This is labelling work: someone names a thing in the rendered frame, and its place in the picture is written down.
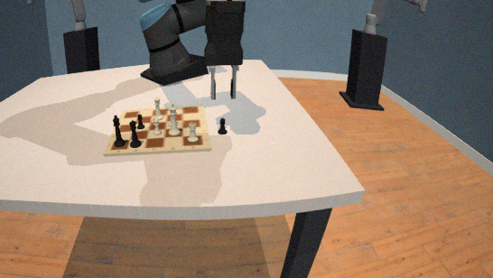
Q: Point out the white rook chess piece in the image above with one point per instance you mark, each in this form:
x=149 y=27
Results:
x=193 y=138

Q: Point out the white chess king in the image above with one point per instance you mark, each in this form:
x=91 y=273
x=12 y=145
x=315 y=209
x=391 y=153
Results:
x=174 y=129

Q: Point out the small chessboard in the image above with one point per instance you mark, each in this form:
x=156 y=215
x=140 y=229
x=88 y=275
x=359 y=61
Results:
x=161 y=143

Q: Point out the white pawn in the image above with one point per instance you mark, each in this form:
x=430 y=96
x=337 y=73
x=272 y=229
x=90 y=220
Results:
x=156 y=130

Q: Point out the white chess queen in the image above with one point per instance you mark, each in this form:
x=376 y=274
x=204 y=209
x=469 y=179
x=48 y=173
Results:
x=158 y=114

